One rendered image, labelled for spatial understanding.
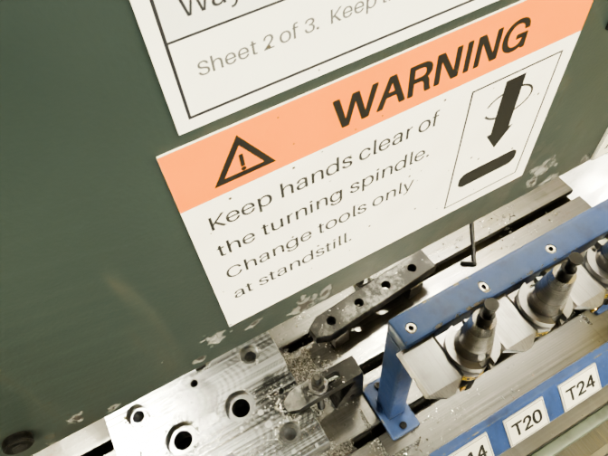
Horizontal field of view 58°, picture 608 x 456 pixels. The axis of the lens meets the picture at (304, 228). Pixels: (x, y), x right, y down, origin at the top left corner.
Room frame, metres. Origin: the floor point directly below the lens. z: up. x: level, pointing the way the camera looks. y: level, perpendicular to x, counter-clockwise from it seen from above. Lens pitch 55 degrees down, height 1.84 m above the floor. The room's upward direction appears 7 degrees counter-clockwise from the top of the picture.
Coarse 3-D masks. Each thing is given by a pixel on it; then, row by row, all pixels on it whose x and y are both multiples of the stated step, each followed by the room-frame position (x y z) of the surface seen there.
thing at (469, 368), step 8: (464, 320) 0.26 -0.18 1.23; (448, 336) 0.24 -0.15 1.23; (496, 336) 0.24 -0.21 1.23; (448, 344) 0.23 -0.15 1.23; (496, 344) 0.23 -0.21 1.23; (448, 352) 0.23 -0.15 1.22; (456, 352) 0.22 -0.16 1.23; (496, 352) 0.22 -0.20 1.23; (456, 360) 0.21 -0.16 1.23; (464, 360) 0.21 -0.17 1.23; (488, 360) 0.21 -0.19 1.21; (496, 360) 0.21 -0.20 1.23; (464, 368) 0.21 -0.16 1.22; (472, 368) 0.20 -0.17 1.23; (480, 368) 0.20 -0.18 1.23; (472, 376) 0.20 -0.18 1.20
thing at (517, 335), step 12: (504, 300) 0.29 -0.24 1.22; (504, 312) 0.27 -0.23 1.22; (516, 312) 0.27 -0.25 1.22; (504, 324) 0.25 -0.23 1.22; (516, 324) 0.25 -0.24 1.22; (528, 324) 0.25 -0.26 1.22; (504, 336) 0.24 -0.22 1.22; (516, 336) 0.24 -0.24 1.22; (528, 336) 0.24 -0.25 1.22; (504, 348) 0.23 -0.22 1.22; (516, 348) 0.22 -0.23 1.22; (528, 348) 0.22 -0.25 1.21
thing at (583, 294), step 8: (544, 272) 0.32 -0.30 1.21; (576, 272) 0.31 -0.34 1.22; (584, 272) 0.31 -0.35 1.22; (576, 280) 0.30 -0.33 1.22; (584, 280) 0.30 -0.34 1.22; (592, 280) 0.30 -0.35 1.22; (576, 288) 0.29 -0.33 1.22; (584, 288) 0.29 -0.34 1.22; (592, 288) 0.29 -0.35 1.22; (600, 288) 0.29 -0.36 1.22; (576, 296) 0.28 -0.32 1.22; (584, 296) 0.28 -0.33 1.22; (592, 296) 0.28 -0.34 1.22; (600, 296) 0.28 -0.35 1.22; (576, 304) 0.27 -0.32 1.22; (584, 304) 0.27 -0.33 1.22; (592, 304) 0.27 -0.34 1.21; (600, 304) 0.27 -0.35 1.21
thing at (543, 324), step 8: (536, 280) 0.30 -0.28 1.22; (520, 288) 0.30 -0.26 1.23; (528, 288) 0.29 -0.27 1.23; (520, 296) 0.28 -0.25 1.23; (520, 304) 0.27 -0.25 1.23; (568, 304) 0.27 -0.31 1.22; (528, 312) 0.26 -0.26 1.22; (536, 312) 0.26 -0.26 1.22; (568, 312) 0.26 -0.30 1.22; (528, 320) 0.26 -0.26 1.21; (536, 320) 0.25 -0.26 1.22; (544, 320) 0.25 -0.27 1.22; (552, 320) 0.25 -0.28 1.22; (560, 320) 0.25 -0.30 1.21; (544, 328) 0.25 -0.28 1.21
